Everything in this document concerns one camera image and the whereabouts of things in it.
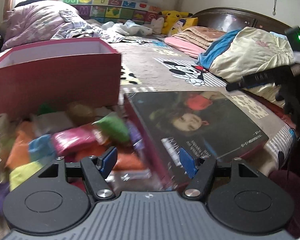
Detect magenta cloth packet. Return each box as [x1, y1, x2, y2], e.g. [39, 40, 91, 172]
[51, 125, 96, 156]

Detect light blue cloth packet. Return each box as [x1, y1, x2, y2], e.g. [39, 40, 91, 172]
[29, 134, 57, 166]

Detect colourful alphabet foam mat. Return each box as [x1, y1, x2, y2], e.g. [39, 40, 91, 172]
[52, 0, 161, 25]

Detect Mickey Mouse bed sheet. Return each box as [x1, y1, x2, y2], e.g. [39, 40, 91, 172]
[111, 37, 293, 175]

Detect lavender striped blanket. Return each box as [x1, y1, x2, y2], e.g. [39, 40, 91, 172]
[51, 10, 125, 43]

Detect yellow green cloth packet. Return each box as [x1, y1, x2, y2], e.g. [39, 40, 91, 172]
[10, 161, 43, 192]

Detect cream and blue quilt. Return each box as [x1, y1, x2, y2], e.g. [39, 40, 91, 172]
[196, 26, 297, 108]

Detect pink floral quilt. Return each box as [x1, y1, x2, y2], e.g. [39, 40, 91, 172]
[0, 0, 78, 50]

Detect brown folded blanket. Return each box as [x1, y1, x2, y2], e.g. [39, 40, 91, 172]
[173, 26, 226, 50]

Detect yellow Pikachu plush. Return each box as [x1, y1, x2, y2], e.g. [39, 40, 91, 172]
[159, 10, 198, 36]

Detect clear tape roll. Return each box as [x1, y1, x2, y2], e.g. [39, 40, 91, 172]
[66, 102, 95, 126]

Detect dark wooden headboard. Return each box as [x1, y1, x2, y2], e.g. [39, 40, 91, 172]
[192, 7, 290, 34]

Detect dark box lid with portrait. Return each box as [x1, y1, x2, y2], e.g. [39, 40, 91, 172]
[124, 91, 269, 190]

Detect pink cardboard box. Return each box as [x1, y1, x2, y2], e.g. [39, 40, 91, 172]
[0, 37, 121, 120]

